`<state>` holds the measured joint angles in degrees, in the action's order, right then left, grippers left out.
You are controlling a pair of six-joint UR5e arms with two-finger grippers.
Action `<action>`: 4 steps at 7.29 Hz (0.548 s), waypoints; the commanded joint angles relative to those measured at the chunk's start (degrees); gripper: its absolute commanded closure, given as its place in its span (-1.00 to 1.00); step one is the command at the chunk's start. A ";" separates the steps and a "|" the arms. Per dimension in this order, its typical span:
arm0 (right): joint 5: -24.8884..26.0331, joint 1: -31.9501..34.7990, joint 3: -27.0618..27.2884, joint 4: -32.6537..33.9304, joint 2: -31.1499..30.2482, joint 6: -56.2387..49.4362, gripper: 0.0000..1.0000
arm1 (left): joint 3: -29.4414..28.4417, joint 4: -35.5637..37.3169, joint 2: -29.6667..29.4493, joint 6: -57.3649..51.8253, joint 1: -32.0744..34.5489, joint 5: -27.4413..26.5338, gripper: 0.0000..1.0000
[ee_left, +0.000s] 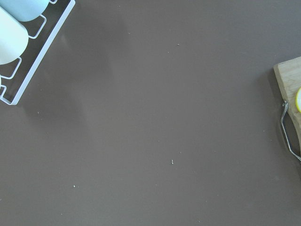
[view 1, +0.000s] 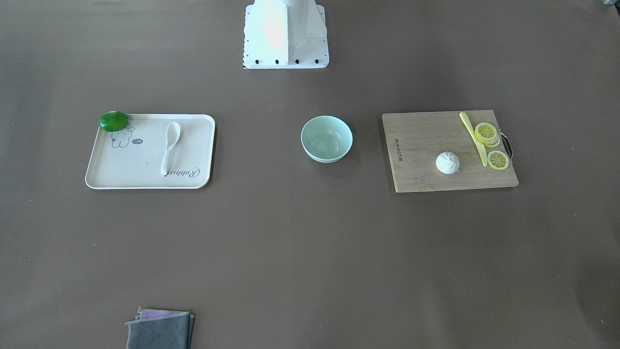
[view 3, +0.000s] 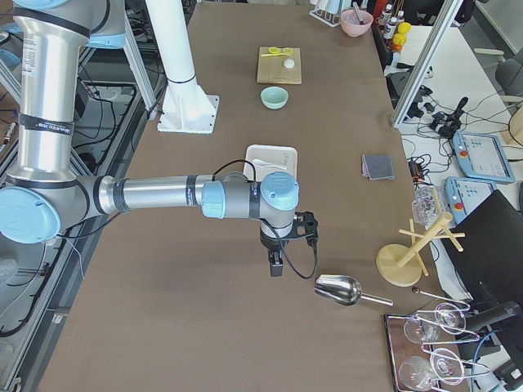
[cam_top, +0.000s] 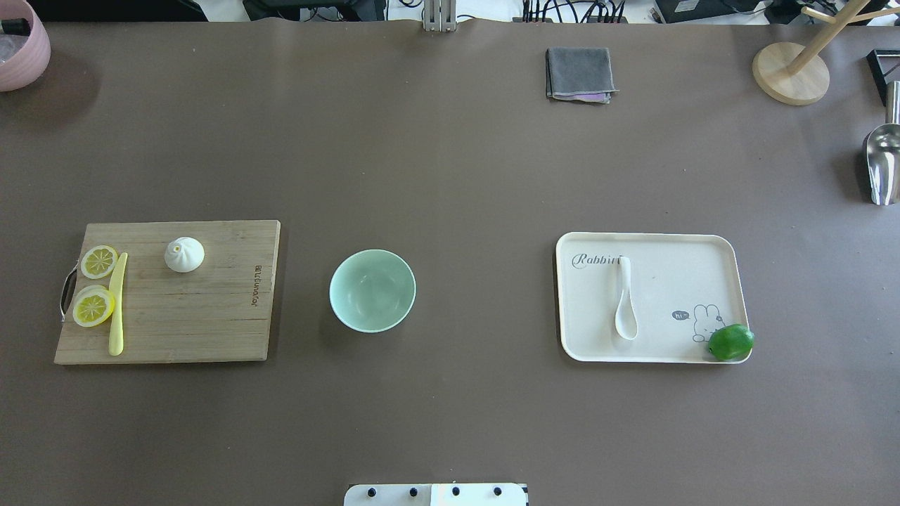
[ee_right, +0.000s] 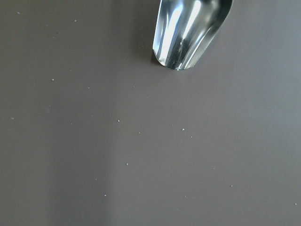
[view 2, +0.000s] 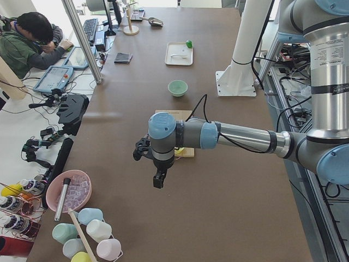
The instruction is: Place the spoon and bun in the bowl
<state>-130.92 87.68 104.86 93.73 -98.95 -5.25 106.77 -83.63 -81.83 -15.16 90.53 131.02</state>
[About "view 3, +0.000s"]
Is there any white ceramic spoon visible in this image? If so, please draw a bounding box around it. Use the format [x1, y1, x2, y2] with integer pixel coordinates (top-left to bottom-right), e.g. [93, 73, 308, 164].
[252, 158, 287, 171]

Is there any small metal spoon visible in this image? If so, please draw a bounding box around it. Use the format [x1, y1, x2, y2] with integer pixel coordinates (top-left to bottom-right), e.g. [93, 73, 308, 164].
[411, 287, 446, 301]

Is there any light green bowl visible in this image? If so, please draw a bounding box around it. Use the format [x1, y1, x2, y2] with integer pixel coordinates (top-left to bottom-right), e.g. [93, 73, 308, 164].
[260, 86, 289, 109]

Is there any pink bowl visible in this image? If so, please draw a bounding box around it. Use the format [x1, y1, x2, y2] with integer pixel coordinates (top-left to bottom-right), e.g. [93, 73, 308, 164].
[340, 9, 373, 37]

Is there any metal scoop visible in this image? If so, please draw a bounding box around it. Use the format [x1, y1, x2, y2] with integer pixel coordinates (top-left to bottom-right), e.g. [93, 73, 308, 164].
[314, 274, 394, 306]

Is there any white rectangular tray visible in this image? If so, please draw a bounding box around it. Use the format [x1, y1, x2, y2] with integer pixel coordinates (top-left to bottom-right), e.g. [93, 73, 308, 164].
[243, 145, 297, 181]

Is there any wooden mug tree stand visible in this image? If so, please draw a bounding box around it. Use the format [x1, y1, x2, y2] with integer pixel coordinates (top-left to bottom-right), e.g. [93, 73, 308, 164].
[376, 189, 466, 287]

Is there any grey folded cloth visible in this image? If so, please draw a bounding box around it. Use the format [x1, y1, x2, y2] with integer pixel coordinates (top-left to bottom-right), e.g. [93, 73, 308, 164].
[361, 154, 396, 180]

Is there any dark glass rack tray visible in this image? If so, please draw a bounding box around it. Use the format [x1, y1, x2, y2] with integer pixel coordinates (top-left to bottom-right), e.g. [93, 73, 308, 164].
[383, 314, 408, 391]

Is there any clear plastic container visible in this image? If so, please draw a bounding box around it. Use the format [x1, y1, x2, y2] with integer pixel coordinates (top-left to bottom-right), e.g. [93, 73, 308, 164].
[411, 185, 443, 226]

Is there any wine glass upper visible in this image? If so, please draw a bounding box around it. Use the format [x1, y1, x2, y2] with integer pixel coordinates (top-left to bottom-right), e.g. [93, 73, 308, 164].
[404, 302, 466, 344]

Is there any wine glass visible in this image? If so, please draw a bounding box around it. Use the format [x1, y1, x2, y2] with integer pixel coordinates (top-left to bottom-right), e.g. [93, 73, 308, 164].
[399, 348, 465, 391]
[404, 302, 466, 344]

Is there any wooden cutting board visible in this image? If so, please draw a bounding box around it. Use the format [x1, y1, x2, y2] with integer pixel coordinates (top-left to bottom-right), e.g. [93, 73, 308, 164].
[257, 47, 302, 85]

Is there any lower teach pendant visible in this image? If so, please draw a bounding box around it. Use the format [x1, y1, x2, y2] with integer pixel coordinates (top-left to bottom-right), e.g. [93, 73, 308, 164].
[445, 176, 497, 225]

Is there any teach pendant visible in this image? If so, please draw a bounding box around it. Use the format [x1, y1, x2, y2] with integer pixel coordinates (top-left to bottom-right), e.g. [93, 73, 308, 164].
[445, 176, 497, 225]
[452, 131, 516, 184]

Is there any wine glass lower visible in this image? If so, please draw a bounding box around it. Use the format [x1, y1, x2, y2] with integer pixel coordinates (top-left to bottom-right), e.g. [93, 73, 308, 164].
[399, 348, 465, 391]

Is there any black laptop monitor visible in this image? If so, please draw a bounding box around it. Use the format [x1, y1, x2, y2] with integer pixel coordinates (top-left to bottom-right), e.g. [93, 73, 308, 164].
[443, 190, 522, 304]

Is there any upper teach pendant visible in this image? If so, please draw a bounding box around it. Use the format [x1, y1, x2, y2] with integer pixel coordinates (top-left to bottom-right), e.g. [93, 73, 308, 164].
[452, 131, 516, 184]

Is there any white dish rack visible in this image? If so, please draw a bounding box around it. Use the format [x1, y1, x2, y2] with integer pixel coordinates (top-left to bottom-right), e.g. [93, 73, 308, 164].
[309, 0, 342, 28]

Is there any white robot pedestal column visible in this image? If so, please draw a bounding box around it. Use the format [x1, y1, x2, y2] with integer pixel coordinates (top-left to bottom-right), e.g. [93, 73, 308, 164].
[146, 0, 219, 135]

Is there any aluminium frame post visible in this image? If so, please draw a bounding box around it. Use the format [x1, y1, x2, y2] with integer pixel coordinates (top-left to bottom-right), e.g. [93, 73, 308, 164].
[391, 0, 463, 130]

